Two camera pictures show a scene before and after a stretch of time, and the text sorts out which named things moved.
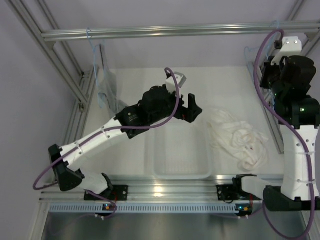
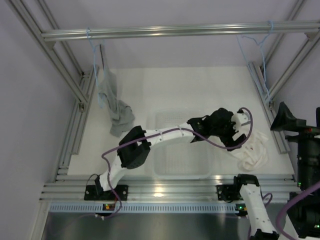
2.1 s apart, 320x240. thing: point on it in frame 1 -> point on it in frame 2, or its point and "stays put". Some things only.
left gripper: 188,114 -> 227,140
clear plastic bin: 179,151 stays put
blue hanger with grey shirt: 100,69 stays put
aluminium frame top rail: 176,31 stays put
